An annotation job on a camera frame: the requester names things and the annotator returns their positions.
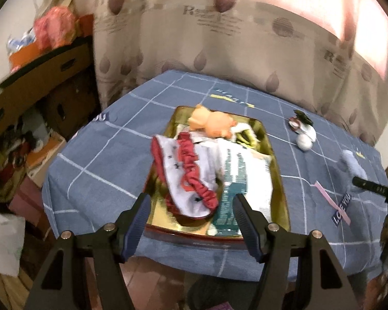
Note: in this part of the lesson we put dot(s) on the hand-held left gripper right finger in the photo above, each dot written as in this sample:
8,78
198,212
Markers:
245,222

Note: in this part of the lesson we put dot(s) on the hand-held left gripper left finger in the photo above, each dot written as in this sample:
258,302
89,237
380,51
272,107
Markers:
139,219

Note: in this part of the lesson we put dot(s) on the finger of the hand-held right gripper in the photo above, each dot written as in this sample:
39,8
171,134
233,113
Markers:
375,187

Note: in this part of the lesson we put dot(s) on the light blue towel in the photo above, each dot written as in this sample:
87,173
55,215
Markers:
352,164

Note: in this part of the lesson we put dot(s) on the white and teal packet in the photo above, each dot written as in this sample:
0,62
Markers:
239,174

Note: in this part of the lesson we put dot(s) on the gold tin box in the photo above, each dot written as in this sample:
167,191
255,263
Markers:
187,226

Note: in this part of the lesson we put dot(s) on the red and white satin cap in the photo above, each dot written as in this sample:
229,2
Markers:
187,184

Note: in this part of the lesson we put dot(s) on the white cotton ball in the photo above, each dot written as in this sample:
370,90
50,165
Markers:
304,143

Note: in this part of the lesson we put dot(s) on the white fleece mitten yellow lining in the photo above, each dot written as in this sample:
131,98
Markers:
245,135

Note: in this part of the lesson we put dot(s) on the white sock with red trim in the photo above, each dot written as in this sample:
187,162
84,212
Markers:
307,131

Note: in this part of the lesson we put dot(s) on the orange rubber toy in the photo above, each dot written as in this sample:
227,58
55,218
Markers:
213,122

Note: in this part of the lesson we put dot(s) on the pink box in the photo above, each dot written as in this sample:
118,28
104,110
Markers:
29,200

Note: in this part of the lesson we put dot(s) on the white and orange open box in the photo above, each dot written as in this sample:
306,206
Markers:
45,158

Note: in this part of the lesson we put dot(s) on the white floral plastic bag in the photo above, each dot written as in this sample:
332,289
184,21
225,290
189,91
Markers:
3,239

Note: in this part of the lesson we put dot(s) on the pile of dark clutter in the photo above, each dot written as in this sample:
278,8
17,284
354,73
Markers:
13,148

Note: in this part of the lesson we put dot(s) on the brown wooden cabinet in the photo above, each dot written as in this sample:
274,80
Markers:
51,80

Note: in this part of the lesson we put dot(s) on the beige leaf print curtain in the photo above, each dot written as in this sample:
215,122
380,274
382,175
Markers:
245,38

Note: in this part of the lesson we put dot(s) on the small red box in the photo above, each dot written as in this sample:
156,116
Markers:
85,25

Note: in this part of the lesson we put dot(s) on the red plastic bag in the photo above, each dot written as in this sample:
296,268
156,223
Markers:
55,27

